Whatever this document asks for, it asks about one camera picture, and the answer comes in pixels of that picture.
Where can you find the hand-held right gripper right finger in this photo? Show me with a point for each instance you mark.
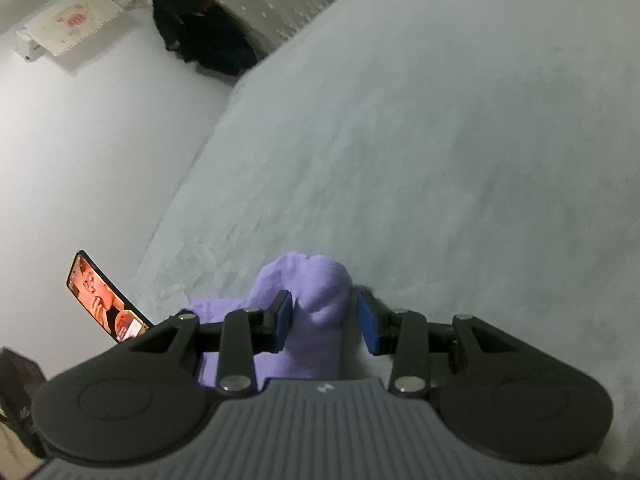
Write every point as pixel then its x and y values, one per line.
pixel 369 322

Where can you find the purple garment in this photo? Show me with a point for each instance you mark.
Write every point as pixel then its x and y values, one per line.
pixel 320 300

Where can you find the black hanging clothing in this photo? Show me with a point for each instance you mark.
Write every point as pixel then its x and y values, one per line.
pixel 210 35

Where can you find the smartphone with lit screen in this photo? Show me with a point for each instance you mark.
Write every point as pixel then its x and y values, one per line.
pixel 97 295

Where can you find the white lace-edged wall cloth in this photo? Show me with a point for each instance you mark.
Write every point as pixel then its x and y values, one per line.
pixel 70 20

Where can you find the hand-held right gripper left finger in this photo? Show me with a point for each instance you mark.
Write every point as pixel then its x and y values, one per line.
pixel 282 320

